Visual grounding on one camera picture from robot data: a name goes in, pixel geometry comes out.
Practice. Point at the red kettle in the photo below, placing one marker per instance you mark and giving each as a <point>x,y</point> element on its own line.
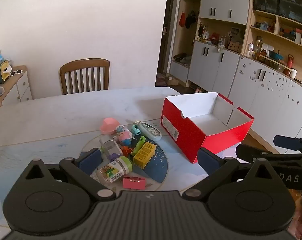
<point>290,61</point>

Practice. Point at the white correction tape dispenser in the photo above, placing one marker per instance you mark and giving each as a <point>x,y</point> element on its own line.
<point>151,131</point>

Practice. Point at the light blue printed table mat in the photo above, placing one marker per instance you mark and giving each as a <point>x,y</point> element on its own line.
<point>40,150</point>

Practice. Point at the clear jar with green lid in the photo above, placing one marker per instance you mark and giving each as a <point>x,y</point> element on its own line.
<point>113,171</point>

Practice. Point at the pink clip box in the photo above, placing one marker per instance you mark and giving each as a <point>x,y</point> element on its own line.
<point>133,183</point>

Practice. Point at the wooden chair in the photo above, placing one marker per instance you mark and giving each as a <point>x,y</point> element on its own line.
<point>84,63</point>

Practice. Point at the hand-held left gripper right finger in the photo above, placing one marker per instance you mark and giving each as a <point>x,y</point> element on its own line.
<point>208,161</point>

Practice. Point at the green tube toy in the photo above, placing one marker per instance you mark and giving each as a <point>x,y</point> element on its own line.
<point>138,146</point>

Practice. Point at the white and wood sideboard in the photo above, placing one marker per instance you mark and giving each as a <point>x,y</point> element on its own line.
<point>20,85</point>

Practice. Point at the orange bottle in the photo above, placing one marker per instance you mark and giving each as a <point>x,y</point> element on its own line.
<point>259,48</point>

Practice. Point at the pink plastic bowl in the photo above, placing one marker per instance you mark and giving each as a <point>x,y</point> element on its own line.
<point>109,126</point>

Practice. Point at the dark wooden door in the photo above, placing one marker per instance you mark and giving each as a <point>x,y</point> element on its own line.
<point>169,17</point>

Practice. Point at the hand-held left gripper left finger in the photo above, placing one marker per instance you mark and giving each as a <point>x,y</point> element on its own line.
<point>91,161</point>

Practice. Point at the pink and blue pig toy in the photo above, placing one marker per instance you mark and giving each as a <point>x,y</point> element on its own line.
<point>123,136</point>

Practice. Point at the red hat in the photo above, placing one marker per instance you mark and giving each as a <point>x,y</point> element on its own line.
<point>182,20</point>

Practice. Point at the yellow carton box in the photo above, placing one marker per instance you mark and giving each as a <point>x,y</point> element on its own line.
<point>144,155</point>

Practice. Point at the white box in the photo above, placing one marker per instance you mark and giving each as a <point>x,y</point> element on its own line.
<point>298,36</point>

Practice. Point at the dark shoes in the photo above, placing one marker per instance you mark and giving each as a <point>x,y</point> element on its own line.
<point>179,57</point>

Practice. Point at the small orange toy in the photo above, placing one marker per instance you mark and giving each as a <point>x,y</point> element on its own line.
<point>126,151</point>

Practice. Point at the pink shoes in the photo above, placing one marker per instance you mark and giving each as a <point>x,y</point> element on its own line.
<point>198,90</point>

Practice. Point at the white mug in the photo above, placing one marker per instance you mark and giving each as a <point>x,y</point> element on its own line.
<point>293,74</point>

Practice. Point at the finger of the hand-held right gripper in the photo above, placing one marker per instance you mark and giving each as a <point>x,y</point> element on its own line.
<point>278,158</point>
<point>287,142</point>

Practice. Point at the small picture frame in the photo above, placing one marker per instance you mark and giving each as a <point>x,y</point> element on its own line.
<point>235,31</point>

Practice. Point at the pink floor rug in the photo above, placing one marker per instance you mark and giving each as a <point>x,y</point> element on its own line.
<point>161,80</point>

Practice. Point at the wooden house toy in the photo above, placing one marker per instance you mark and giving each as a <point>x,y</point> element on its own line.
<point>234,47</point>

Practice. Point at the beige slippers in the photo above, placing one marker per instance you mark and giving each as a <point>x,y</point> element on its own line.
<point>172,81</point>

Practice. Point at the red cardboard box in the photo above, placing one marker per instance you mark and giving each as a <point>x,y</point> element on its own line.
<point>183,127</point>

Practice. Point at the white sunglasses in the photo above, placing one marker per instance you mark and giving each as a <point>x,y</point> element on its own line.
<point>12,73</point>

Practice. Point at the glass bowl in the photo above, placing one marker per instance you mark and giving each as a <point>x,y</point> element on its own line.
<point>277,66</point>

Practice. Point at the small teal sharpener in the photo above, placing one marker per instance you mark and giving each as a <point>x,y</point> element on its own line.
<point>136,130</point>

